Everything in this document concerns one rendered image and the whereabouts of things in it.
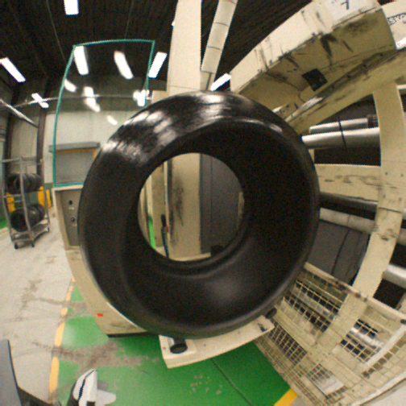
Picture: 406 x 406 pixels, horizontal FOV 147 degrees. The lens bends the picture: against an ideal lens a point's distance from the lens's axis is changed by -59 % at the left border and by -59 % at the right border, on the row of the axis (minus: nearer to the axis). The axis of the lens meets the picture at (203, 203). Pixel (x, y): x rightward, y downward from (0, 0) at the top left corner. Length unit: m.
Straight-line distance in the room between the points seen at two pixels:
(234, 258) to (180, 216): 0.27
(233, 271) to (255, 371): 0.98
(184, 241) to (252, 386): 1.14
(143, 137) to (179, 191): 0.41
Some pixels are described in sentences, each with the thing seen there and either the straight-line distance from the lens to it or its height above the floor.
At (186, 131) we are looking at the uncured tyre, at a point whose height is 1.34.
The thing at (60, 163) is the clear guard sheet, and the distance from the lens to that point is 0.99.
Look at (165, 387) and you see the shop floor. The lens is 1.34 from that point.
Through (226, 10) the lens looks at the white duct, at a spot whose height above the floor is 2.48.
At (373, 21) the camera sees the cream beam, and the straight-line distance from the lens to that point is 0.49.
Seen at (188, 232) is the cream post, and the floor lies 1.06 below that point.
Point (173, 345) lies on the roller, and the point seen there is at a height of 0.92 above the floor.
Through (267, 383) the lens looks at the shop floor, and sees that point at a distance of 1.39.
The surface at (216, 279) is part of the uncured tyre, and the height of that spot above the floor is 0.92.
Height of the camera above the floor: 1.29
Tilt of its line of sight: 11 degrees down
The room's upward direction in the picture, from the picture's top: straight up
